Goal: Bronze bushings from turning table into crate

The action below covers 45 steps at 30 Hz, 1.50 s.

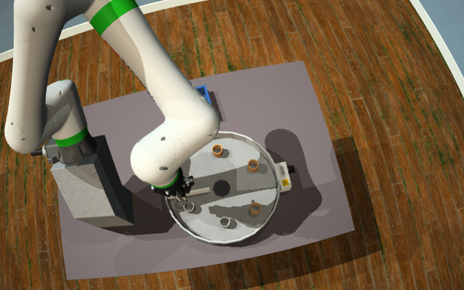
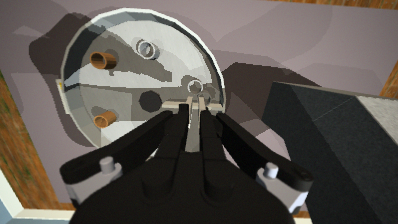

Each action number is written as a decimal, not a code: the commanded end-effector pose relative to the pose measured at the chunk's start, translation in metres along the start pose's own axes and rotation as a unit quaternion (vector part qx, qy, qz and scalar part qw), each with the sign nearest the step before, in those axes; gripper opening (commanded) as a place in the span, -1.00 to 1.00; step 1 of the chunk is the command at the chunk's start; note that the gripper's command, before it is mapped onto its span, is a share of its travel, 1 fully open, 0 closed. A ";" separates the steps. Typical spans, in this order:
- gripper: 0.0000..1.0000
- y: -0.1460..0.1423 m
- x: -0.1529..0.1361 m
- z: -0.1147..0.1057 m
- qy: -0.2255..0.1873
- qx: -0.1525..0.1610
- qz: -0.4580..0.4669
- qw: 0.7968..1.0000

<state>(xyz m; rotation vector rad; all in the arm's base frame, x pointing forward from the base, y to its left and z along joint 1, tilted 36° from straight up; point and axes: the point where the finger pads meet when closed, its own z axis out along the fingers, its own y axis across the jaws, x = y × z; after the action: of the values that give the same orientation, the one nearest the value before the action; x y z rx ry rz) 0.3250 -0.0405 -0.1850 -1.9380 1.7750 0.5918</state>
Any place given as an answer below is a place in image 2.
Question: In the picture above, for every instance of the bronze bushing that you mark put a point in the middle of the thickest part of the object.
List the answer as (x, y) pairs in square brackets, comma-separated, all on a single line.
[(96, 59), (108, 118)]

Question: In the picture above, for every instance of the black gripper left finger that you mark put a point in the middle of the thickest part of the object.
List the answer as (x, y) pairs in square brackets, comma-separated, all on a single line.
[(166, 131)]

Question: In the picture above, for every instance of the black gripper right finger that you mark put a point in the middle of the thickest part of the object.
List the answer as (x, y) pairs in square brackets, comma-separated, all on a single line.
[(285, 179)]

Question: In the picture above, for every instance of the grey metal ring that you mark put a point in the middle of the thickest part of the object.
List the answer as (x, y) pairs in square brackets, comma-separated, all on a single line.
[(208, 101), (142, 50), (195, 92)]

